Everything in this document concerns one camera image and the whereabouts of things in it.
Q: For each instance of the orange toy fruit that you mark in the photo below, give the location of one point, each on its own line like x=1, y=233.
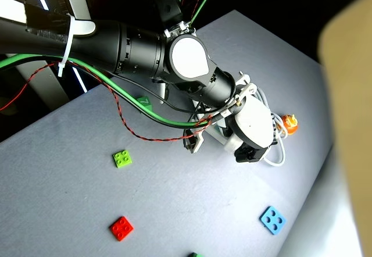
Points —
x=290, y=126

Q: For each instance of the green number die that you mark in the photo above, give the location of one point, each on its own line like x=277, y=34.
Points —
x=144, y=103

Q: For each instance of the red toy block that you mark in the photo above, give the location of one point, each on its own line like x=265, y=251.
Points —
x=121, y=228

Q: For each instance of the blue toy block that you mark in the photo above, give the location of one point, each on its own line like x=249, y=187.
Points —
x=272, y=220

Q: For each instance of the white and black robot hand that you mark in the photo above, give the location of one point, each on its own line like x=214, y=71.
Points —
x=253, y=123

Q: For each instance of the lime green toy block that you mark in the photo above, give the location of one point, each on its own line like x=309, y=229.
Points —
x=122, y=159

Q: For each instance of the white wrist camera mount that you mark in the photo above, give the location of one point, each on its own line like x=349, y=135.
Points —
x=194, y=140

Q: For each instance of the grey table cloth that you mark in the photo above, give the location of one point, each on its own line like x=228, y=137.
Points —
x=174, y=196

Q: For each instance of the white zip tie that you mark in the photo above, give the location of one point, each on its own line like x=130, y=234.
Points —
x=66, y=50

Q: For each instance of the blurred beige panel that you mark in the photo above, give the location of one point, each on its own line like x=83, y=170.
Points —
x=354, y=94

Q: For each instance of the dark green block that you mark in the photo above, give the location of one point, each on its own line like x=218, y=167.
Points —
x=195, y=255

